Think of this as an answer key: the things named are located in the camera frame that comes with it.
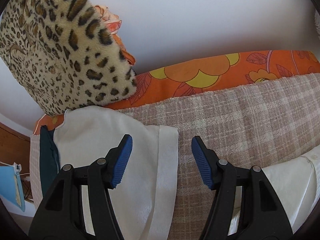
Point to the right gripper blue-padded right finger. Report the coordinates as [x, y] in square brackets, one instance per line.
[262, 215]

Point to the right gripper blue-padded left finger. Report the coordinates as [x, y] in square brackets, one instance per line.
[60, 214]

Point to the teal white floral print garment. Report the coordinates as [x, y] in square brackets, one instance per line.
[140, 162]

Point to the white shirt on bed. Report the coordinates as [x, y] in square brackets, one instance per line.
[296, 183]

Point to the light blue board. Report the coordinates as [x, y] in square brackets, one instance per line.
[11, 186]

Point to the pink plaid bed blanket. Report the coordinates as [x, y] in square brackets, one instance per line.
[266, 123]

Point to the wooden door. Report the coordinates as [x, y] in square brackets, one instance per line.
[15, 148]

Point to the orange floral bed sheet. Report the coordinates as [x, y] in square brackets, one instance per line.
[218, 72]

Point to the leopard print plush cushion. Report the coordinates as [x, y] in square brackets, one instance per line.
[64, 56]

